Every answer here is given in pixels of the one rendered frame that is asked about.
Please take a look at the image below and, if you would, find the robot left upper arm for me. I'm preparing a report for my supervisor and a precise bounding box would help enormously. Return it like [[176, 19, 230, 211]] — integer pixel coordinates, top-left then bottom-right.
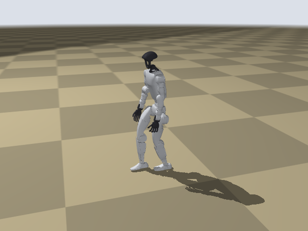
[[155, 74, 165, 100]]

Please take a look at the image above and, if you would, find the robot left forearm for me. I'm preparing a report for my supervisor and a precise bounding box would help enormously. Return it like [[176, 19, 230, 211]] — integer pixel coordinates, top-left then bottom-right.
[[155, 96, 164, 121]]

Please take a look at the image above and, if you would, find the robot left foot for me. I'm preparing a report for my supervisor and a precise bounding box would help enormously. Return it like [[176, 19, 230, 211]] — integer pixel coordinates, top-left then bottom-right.
[[154, 163, 172, 171]]

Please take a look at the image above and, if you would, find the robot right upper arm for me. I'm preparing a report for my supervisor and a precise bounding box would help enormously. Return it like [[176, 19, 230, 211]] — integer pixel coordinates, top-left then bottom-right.
[[142, 69, 150, 93]]

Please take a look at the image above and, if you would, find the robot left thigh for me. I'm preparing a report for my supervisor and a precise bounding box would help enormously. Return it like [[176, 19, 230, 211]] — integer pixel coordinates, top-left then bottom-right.
[[152, 112, 169, 147]]

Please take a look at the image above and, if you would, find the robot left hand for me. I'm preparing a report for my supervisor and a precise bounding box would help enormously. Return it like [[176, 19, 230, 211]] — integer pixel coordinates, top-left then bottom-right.
[[148, 115, 160, 133]]

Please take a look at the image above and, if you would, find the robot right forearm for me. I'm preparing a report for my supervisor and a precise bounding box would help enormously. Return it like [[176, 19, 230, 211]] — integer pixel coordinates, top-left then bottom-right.
[[139, 91, 148, 109]]

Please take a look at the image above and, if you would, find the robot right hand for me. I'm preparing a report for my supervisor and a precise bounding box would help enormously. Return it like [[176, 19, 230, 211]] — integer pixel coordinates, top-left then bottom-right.
[[132, 104, 143, 122]]

